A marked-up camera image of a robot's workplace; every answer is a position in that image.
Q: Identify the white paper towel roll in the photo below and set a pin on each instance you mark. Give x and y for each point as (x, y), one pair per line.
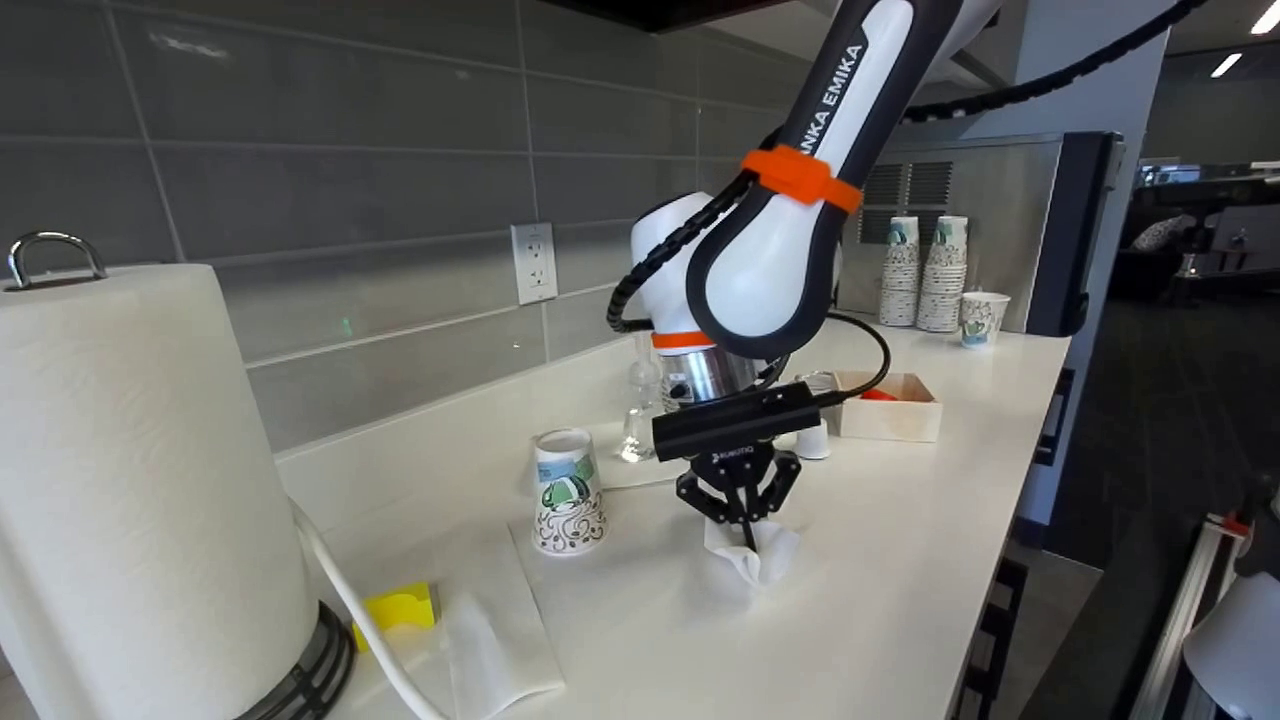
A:
(120, 506)

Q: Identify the upside-down patterned paper cup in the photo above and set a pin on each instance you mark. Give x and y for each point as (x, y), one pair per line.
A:
(565, 494)

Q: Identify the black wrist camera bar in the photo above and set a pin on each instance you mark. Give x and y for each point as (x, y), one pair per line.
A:
(733, 424)

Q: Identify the yellow sponge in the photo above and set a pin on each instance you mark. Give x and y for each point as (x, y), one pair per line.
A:
(400, 609)

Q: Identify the black metal towel holder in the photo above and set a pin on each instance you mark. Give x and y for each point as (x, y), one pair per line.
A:
(309, 672)

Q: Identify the white paper napkin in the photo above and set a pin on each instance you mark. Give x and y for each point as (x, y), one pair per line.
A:
(755, 564)

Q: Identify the stack of paper cups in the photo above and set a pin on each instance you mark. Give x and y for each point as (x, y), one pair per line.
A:
(940, 274)
(900, 274)

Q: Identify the single short paper cup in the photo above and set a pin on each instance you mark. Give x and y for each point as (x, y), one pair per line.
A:
(985, 320)

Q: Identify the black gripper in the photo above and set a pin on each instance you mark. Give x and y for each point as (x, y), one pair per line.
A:
(743, 469)

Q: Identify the black slotted bracket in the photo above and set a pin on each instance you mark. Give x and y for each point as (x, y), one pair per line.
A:
(991, 640)

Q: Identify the long ceiling light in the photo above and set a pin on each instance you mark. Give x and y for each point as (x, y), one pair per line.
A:
(1264, 17)
(1226, 64)

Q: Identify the light wooden box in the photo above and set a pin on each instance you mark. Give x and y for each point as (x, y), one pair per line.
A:
(892, 423)

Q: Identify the white wall outlet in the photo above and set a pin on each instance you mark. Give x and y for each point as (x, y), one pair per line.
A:
(532, 267)

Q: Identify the silver metal stand leg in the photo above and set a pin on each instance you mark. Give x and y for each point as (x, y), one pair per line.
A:
(1186, 614)

